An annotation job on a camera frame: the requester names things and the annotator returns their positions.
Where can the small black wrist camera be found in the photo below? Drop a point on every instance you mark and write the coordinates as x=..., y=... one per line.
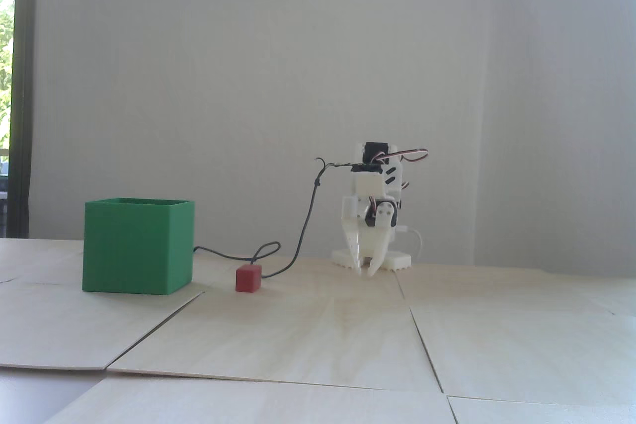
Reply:
x=365, y=167

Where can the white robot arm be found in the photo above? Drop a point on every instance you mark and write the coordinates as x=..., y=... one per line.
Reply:
x=397, y=259

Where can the dark window frame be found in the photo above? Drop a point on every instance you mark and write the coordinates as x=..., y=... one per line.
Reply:
x=24, y=96

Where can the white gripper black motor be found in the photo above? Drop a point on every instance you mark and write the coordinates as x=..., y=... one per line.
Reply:
x=368, y=239

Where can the green box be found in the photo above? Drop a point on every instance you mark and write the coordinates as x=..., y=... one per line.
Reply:
x=129, y=245

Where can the red block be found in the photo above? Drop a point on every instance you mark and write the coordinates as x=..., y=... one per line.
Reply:
x=248, y=278

